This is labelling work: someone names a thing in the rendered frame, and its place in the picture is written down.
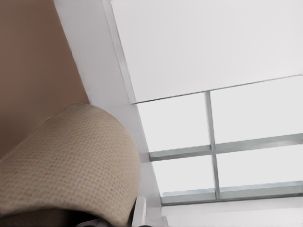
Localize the silver upright frame post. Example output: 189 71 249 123
204 90 221 200

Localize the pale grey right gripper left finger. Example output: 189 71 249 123
81 218 111 227

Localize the silver horizontal frame bar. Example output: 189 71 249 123
148 133 303 162
160 180 303 206

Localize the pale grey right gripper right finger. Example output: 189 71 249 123
131 196 148 227

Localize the beige woven fabric shoe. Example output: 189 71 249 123
0 103 142 227

